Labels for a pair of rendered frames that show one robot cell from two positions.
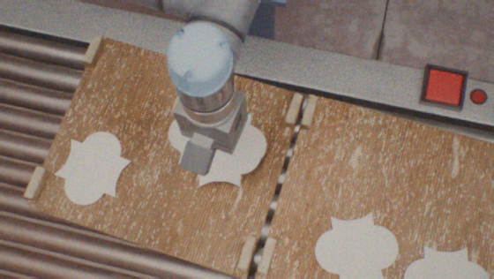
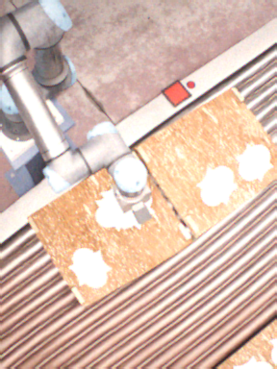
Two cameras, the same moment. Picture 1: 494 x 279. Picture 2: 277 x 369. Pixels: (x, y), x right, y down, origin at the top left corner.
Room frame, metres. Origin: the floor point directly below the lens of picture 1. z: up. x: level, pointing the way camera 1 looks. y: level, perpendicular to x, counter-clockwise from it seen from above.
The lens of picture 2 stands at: (0.12, 0.36, 2.84)
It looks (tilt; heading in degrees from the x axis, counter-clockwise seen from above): 75 degrees down; 299
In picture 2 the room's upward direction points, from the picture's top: 1 degrees clockwise
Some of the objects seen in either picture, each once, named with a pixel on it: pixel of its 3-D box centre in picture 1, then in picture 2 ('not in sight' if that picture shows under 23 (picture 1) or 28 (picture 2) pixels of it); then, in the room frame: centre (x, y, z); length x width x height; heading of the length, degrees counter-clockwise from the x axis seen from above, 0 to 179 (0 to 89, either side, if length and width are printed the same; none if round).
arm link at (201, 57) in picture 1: (202, 66); (130, 177); (0.34, 0.02, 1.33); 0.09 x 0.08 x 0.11; 152
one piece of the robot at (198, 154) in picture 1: (204, 126); (134, 200); (0.32, 0.04, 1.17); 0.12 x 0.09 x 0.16; 148
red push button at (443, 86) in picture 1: (443, 87); (176, 93); (0.41, -0.40, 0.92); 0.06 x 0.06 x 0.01; 67
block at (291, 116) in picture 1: (294, 110); not in sight; (0.40, -0.12, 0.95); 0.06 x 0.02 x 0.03; 153
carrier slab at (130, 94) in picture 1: (168, 150); (107, 231); (0.37, 0.12, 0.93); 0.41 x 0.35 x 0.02; 63
